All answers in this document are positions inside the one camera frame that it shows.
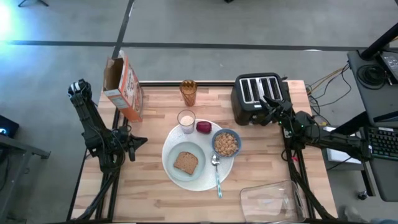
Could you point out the brown toast slice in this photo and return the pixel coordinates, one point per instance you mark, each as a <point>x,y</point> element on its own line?
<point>186,162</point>

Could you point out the grey side table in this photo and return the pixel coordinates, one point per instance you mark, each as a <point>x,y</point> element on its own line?
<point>18,149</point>

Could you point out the black tripod legs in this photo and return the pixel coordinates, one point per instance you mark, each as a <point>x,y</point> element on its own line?
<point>32,2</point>

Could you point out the black backlit keyboard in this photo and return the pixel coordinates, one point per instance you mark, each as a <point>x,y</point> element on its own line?
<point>384,141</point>

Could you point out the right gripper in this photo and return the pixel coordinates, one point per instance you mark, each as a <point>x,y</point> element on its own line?
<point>285,112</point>

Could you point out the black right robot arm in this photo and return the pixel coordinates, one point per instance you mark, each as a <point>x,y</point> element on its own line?
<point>329,141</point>

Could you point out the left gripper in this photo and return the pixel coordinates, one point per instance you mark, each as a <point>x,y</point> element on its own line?
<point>126,138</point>

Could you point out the amber ribbed tumbler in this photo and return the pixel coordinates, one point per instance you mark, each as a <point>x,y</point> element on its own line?
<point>188,93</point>

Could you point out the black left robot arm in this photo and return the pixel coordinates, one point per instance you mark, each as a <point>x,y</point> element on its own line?
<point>93,130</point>

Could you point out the pale round plate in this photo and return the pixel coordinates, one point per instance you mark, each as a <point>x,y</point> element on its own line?
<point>180,146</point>

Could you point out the black four-slot toaster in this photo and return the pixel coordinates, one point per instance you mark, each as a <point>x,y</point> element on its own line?
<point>248,109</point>

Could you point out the clear drinking glass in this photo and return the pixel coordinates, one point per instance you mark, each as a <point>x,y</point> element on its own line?
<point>186,127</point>

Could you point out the black device with blue light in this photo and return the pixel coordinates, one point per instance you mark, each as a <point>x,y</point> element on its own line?
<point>7,126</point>

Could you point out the black slanted pole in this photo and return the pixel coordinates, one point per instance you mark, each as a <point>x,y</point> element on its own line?
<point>379,42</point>

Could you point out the blue bowl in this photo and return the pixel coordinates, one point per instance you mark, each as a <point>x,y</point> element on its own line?
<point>214,138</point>

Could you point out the black tablet device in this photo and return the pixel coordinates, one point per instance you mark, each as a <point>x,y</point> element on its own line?
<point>390,63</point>

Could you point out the white paper sheet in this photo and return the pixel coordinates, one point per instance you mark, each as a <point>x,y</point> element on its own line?
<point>334,155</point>

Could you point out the black laptop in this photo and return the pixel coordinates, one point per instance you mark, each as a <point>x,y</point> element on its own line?
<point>385,118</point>

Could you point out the brown cereal heap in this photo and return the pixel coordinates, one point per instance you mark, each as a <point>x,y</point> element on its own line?
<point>226,144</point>

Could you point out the black caster wheel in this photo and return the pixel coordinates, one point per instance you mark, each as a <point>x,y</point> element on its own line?
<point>362,195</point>

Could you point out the red apple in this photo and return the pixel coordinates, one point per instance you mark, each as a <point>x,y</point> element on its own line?
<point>204,127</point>

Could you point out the orange cereal box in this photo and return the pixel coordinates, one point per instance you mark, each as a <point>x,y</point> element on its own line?
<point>126,90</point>

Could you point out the clear plastic container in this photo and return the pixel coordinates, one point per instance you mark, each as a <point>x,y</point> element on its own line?
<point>270,202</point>

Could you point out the white woven round placemat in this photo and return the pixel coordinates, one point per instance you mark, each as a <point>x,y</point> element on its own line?
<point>202,177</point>

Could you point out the black aluminium table frame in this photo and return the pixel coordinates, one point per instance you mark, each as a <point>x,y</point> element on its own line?
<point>186,83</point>

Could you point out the white grains filling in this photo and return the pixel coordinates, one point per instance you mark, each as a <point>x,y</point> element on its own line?
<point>186,120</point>

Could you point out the black side desk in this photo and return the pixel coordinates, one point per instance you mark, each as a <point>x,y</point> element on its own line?
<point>382,180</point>

